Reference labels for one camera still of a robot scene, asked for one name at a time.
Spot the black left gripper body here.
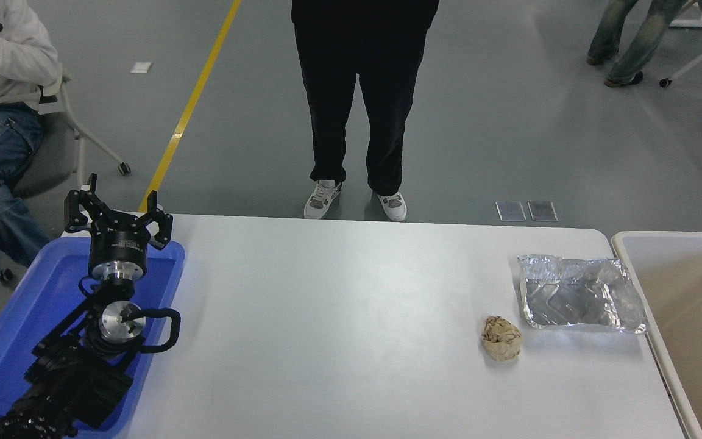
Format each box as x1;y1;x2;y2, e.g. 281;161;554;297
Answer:
88;220;149;273

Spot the grey office chair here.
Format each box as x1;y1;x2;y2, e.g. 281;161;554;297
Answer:
13;70;132;199

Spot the blue plastic tray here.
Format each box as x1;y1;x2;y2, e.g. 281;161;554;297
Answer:
0;236;186;437

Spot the seated person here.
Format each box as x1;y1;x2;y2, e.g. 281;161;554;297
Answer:
0;0;63;293

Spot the standing person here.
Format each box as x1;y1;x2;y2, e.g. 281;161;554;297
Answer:
291;0;441;222

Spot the clear floor plate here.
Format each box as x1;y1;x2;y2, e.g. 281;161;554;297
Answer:
528;201;559;222
496;201;528;222

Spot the crumpled tan paper ball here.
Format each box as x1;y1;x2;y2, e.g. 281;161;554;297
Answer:
481;315;523;362

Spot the silver foil tray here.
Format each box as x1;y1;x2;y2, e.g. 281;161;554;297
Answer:
518;254;649;335

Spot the person in pale trousers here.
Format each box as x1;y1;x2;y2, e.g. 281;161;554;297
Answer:
586;0;687;88

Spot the large pale bin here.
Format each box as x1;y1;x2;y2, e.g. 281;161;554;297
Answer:
611;230;702;439

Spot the white wheeled chair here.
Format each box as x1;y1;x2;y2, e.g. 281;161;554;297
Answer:
659;0;702;88

